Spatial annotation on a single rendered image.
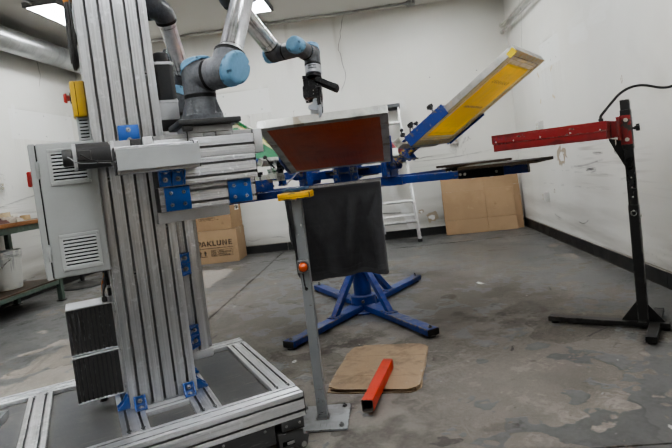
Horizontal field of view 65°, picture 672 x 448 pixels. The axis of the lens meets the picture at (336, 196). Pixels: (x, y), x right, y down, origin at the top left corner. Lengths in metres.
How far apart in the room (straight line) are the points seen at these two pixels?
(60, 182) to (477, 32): 6.03
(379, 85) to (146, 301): 5.42
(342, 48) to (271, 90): 1.09
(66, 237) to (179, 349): 0.60
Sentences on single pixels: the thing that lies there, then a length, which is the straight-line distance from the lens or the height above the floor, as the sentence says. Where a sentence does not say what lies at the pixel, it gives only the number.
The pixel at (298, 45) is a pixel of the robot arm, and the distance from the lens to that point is 2.36.
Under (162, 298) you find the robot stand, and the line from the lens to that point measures 2.16.
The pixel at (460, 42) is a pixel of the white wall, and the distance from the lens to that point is 7.26.
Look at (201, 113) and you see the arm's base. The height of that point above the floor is 1.28.
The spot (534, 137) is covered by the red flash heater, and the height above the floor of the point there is 1.07.
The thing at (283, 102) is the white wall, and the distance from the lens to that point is 7.19.
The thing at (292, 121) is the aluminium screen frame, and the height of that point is 1.26.
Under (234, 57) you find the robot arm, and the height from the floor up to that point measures 1.45.
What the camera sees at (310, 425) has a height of 0.01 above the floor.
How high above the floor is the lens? 1.03
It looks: 3 degrees down
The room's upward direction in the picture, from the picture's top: 7 degrees counter-clockwise
